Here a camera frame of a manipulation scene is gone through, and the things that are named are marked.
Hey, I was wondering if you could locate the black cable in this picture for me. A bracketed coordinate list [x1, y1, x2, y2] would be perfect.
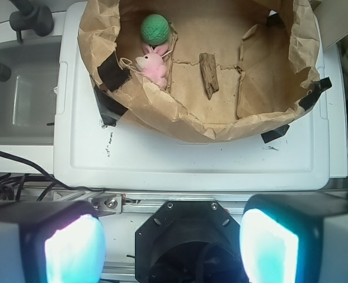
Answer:
[0, 146, 106, 194]

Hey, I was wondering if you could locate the green textured ball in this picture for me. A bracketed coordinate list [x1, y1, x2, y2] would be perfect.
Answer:
[140, 14, 170, 46]

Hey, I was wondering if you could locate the aluminium frame rail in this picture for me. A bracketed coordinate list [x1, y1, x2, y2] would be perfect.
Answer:
[48, 189, 252, 216]

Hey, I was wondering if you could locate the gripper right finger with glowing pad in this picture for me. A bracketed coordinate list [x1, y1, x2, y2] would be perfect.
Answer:
[239, 193, 348, 282]

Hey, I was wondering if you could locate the crumpled brown paper bag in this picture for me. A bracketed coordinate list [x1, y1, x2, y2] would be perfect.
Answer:
[78, 1, 329, 143]

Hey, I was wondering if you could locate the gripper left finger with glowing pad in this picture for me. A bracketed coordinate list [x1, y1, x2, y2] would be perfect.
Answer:
[0, 200, 106, 282]

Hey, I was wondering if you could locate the brown wood chip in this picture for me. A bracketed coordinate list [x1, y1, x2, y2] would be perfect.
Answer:
[199, 52, 219, 100]

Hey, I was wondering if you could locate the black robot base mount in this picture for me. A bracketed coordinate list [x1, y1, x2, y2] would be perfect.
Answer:
[135, 200, 249, 282]

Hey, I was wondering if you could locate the pink plush bunny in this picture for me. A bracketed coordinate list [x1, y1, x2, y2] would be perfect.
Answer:
[135, 42, 169, 89]

